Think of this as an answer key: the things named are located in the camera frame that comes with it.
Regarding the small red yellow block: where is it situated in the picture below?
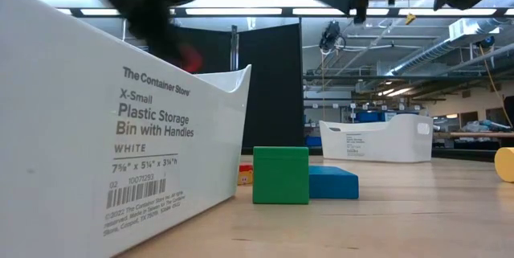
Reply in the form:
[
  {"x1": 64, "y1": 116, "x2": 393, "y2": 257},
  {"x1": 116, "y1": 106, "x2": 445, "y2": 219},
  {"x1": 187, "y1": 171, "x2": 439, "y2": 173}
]
[{"x1": 237, "y1": 162, "x2": 255, "y2": 187}]

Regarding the black hanging cable reel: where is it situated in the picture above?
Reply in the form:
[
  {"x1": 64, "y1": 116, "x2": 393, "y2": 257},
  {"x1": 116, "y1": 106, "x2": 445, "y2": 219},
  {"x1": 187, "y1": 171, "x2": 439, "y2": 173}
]
[{"x1": 319, "y1": 20, "x2": 347, "y2": 53}]

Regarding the small green cube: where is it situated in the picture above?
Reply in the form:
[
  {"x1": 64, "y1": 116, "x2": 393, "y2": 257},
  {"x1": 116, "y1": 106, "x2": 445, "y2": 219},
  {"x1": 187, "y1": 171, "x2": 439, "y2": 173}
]
[{"x1": 252, "y1": 145, "x2": 311, "y2": 206}]

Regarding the white ceiling air unit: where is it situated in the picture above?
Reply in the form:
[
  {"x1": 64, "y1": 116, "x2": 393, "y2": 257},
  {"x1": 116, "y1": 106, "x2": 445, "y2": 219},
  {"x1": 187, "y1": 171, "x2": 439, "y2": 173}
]
[{"x1": 448, "y1": 18, "x2": 501, "y2": 43}]

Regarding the silver ventilation duct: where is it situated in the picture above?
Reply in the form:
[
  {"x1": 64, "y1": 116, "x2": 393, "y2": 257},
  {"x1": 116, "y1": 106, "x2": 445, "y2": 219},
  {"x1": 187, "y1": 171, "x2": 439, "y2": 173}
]
[{"x1": 385, "y1": 28, "x2": 514, "y2": 78}]

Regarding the blue rectangular block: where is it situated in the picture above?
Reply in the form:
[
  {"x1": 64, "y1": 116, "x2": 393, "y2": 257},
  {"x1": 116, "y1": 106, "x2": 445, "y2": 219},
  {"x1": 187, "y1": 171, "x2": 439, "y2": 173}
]
[{"x1": 308, "y1": 165, "x2": 360, "y2": 200}]

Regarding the white plastic storage bin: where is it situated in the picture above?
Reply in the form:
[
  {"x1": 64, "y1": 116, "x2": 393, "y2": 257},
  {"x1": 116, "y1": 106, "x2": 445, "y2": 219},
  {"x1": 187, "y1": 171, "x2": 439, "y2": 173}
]
[
  {"x1": 0, "y1": 0, "x2": 252, "y2": 258},
  {"x1": 319, "y1": 113, "x2": 435, "y2": 164}
]

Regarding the black folding partition screen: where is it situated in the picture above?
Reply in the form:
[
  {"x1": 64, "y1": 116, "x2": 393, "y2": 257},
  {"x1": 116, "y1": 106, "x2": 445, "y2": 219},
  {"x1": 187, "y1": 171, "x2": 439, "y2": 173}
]
[{"x1": 163, "y1": 23, "x2": 305, "y2": 151}]

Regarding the black overhead light bar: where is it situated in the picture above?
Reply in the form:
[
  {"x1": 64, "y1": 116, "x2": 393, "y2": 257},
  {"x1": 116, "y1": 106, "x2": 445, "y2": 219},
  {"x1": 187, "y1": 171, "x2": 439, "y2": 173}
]
[{"x1": 55, "y1": 6, "x2": 514, "y2": 18}]

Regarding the wooden workbench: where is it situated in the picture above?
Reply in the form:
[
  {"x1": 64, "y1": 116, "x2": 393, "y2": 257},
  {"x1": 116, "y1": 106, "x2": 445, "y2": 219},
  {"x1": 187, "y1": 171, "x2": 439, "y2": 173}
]
[{"x1": 432, "y1": 130, "x2": 514, "y2": 139}]

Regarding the yellow round block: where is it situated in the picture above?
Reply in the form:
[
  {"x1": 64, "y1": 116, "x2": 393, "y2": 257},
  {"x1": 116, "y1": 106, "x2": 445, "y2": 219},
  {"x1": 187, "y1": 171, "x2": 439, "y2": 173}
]
[{"x1": 494, "y1": 146, "x2": 514, "y2": 183}]

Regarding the black office chair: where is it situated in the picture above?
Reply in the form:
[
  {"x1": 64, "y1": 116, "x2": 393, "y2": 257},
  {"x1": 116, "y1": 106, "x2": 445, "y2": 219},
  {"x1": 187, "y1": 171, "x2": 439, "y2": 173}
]
[{"x1": 504, "y1": 95, "x2": 514, "y2": 129}]

